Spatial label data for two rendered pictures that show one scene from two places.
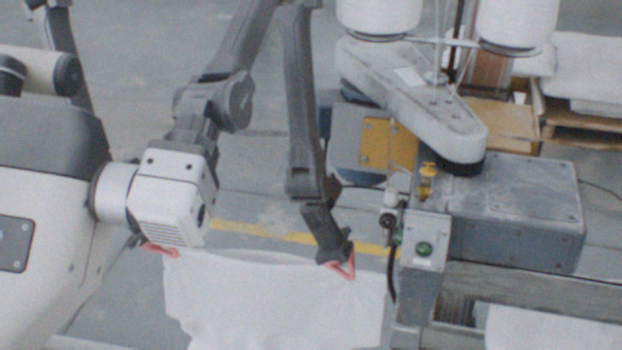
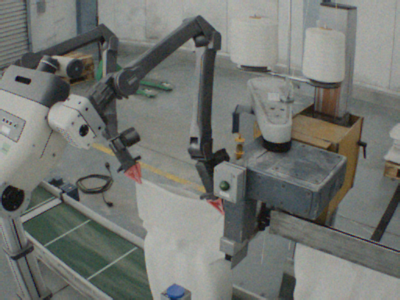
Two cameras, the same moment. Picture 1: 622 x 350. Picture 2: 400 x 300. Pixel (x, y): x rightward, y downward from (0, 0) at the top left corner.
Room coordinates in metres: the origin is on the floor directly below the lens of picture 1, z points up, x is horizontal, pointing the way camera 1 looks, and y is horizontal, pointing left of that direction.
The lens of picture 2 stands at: (0.10, -0.60, 1.86)
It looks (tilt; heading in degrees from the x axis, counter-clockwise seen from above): 26 degrees down; 27
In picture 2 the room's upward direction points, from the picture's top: straight up
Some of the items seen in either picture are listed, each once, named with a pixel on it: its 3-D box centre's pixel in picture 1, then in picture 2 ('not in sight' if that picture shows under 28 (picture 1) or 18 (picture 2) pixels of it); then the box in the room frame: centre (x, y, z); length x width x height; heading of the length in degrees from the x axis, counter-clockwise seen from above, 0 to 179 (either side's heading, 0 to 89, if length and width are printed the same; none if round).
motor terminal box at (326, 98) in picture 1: (327, 118); (242, 122); (1.54, -0.05, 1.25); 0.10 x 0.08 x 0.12; 15
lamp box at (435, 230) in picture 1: (425, 240); (230, 182); (1.03, -0.21, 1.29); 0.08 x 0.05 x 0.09; 80
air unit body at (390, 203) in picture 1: (390, 222); not in sight; (1.28, -0.18, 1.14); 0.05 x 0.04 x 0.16; 170
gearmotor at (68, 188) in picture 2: not in sight; (60, 189); (1.85, 1.45, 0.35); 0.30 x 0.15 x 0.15; 80
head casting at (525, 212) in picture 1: (485, 235); (287, 194); (1.15, -0.35, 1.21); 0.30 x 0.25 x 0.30; 80
